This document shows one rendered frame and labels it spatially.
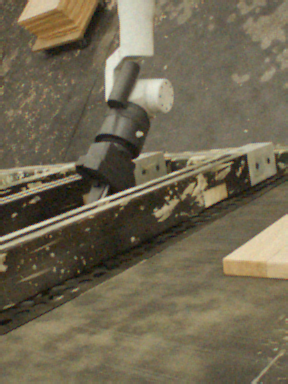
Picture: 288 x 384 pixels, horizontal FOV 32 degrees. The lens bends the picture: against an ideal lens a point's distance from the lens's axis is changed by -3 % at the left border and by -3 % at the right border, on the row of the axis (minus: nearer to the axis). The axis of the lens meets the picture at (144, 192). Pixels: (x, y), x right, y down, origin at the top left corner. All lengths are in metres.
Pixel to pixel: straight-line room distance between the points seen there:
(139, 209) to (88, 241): 0.11
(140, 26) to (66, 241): 0.47
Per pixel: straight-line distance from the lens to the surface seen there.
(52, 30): 3.99
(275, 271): 0.55
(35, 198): 1.02
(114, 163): 0.89
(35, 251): 0.63
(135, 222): 0.76
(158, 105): 0.94
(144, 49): 0.97
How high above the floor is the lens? 1.81
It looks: 43 degrees down
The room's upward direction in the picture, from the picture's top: 56 degrees counter-clockwise
